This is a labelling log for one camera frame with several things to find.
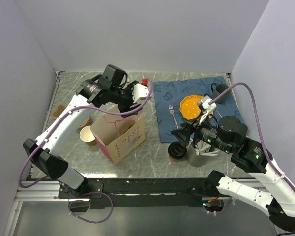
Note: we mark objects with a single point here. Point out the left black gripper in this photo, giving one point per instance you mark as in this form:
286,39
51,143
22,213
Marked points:
127,108

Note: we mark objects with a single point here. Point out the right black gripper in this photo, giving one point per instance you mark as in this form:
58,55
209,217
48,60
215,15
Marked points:
182,134

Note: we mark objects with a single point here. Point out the brown paper coffee cup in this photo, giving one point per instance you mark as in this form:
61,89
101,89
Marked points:
87,136
175,160

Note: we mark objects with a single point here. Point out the pink cream paper gift bag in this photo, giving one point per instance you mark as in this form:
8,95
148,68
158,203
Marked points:
118,136

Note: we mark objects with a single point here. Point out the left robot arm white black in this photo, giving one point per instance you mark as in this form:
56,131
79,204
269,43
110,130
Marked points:
111,86

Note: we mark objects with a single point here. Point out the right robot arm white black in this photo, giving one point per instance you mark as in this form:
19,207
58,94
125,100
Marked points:
229,136

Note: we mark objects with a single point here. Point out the orange dotted plate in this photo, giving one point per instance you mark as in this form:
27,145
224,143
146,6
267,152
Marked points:
189,108

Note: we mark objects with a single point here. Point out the grey cylindrical straw holder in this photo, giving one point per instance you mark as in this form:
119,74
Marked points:
195,160

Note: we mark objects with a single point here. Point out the silver fork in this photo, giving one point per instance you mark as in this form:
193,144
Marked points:
171,110

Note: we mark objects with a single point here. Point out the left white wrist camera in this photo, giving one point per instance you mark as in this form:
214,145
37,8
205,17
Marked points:
140,90

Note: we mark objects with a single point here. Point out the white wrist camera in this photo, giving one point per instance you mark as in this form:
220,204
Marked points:
140,90
207,106

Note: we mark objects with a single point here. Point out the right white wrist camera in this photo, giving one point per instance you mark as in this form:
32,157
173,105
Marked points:
207,106

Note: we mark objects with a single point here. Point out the black mounting base rail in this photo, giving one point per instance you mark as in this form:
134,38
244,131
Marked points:
101,193

